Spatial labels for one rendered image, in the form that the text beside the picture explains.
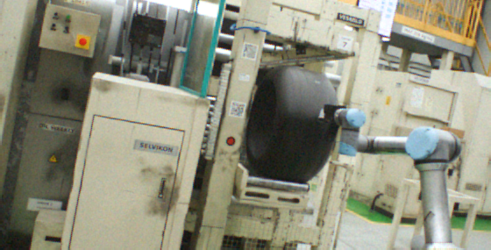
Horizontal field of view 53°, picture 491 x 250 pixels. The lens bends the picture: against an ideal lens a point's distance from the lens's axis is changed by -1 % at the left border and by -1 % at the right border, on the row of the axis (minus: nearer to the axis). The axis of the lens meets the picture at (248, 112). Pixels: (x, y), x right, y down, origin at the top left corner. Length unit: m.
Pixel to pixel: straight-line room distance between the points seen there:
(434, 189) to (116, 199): 1.06
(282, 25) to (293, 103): 0.60
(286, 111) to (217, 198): 0.56
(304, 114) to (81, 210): 1.11
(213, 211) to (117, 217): 0.85
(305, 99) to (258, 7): 0.51
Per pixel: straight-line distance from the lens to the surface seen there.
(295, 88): 2.36
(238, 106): 2.43
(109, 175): 1.71
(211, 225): 2.53
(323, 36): 2.85
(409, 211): 6.99
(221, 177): 2.47
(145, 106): 1.68
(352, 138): 2.04
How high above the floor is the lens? 1.34
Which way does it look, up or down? 3 degrees down
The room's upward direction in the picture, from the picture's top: 12 degrees clockwise
